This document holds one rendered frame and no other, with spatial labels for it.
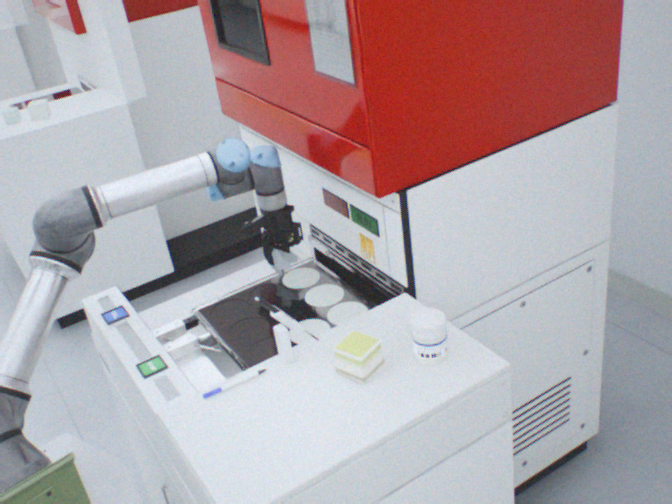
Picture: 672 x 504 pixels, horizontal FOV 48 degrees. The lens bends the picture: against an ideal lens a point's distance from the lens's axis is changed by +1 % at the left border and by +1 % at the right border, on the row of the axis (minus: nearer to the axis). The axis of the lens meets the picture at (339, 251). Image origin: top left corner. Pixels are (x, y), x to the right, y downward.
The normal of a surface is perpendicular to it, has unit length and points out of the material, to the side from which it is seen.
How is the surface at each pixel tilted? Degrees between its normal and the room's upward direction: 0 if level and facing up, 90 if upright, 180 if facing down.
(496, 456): 90
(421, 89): 90
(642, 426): 0
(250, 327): 0
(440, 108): 90
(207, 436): 0
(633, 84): 90
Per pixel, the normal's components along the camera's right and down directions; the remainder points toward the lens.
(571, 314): 0.54, 0.36
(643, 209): -0.84, 0.36
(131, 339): -0.13, -0.86
